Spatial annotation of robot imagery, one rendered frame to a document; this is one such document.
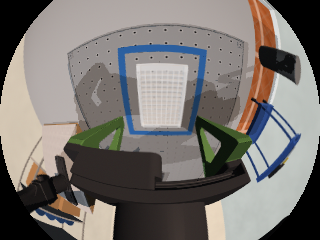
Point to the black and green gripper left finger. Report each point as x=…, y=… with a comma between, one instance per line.
x=93, y=136

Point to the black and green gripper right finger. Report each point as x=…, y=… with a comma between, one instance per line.
x=234, y=145

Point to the blue tape rectangle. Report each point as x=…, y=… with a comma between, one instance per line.
x=161, y=48

